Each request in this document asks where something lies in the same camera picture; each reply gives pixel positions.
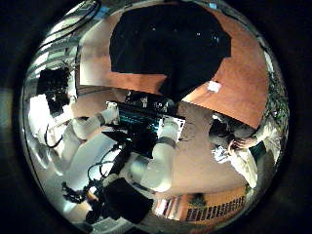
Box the black piece of clothing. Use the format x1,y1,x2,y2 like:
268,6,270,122
108,2,232,98

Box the large green plant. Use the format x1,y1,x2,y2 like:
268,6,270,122
263,71,291,137

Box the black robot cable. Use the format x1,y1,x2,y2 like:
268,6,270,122
86,142,122,189

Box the wooden cabinet with vent slats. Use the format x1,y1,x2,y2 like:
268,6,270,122
178,187,249,225

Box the seated person in light clothes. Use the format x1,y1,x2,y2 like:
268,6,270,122
208,114,281,189

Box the small potted plant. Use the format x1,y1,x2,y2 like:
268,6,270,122
188,192,207,210

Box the small white paper tag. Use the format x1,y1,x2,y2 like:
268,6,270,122
206,80,222,94

